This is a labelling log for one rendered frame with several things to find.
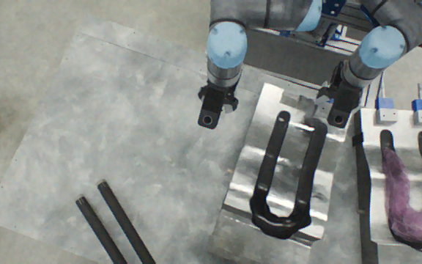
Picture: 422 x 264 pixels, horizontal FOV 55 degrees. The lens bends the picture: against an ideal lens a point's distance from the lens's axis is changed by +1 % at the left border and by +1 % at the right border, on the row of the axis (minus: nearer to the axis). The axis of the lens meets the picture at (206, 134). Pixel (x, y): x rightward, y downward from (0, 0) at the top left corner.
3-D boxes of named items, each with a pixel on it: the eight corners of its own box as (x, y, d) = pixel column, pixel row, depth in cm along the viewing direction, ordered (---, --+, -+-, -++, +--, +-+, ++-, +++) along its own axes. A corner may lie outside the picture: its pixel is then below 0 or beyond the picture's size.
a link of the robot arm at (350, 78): (377, 85, 89) (341, 73, 90) (369, 92, 94) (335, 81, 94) (385, 55, 91) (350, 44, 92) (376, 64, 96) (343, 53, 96)
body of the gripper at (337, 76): (359, 78, 107) (379, 59, 96) (351, 108, 105) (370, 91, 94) (331, 70, 108) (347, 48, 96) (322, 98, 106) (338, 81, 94)
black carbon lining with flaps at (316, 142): (277, 110, 117) (283, 99, 108) (330, 128, 116) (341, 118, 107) (239, 225, 109) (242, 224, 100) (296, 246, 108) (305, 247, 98)
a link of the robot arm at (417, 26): (417, -21, 85) (376, 6, 84) (455, 19, 83) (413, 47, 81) (398, 1, 93) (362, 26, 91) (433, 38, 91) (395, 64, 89)
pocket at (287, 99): (280, 93, 120) (283, 89, 117) (298, 99, 120) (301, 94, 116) (276, 107, 119) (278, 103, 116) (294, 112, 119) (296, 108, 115)
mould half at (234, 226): (260, 93, 126) (267, 76, 113) (341, 120, 124) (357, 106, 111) (206, 251, 114) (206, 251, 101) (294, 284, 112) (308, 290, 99)
